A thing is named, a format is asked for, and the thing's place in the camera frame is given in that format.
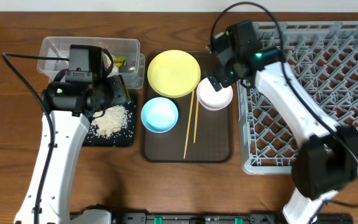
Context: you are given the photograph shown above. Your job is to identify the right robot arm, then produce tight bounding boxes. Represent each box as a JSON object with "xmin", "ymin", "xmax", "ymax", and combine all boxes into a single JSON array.
[{"xmin": 207, "ymin": 20, "xmax": 358, "ymax": 223}]

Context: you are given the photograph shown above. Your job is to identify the rice food scraps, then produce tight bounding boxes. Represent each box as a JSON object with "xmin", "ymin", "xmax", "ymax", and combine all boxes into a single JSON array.
[{"xmin": 89, "ymin": 105, "xmax": 132, "ymax": 139}]

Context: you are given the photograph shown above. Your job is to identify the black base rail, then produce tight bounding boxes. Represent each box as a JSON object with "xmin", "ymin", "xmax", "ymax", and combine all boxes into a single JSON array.
[{"xmin": 70, "ymin": 212, "xmax": 354, "ymax": 224}]

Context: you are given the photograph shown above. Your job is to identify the brown serving tray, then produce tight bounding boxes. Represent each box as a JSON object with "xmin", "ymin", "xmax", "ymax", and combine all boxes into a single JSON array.
[{"xmin": 140, "ymin": 50, "xmax": 233, "ymax": 164}]

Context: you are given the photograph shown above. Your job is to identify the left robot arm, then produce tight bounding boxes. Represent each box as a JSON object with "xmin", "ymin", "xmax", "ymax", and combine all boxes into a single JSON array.
[{"xmin": 14, "ymin": 75, "xmax": 130, "ymax": 223}]

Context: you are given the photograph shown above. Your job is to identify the green snack wrapper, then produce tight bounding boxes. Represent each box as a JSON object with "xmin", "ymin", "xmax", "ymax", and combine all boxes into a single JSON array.
[{"xmin": 111, "ymin": 55, "xmax": 127, "ymax": 67}]

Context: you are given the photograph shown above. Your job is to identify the light blue bowl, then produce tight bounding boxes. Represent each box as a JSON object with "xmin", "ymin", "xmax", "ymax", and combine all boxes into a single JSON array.
[{"xmin": 140, "ymin": 97, "xmax": 179, "ymax": 133}]

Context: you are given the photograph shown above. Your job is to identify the clear plastic bin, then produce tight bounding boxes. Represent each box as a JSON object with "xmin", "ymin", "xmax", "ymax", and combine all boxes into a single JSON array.
[{"xmin": 39, "ymin": 37, "xmax": 145, "ymax": 90}]

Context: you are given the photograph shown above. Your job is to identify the yellow plate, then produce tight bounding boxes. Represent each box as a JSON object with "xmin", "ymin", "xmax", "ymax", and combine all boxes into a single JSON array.
[{"xmin": 147, "ymin": 50, "xmax": 201, "ymax": 98}]

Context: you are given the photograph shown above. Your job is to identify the long wooden chopstick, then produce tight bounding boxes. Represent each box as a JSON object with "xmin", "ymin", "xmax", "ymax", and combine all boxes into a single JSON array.
[{"xmin": 183, "ymin": 90, "xmax": 195, "ymax": 159}]

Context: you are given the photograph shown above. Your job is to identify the white tissue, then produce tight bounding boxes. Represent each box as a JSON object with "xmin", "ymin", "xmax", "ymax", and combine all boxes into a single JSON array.
[{"xmin": 104, "ymin": 57, "xmax": 119, "ymax": 77}]

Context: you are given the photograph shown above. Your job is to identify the grey dishwasher rack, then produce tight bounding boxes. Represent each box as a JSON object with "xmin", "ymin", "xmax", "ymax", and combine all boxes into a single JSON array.
[{"xmin": 237, "ymin": 21, "xmax": 358, "ymax": 175}]

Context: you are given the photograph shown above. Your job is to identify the black plastic tray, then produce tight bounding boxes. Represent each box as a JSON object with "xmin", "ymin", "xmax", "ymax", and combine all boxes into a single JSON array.
[{"xmin": 83, "ymin": 93, "xmax": 137, "ymax": 147}]

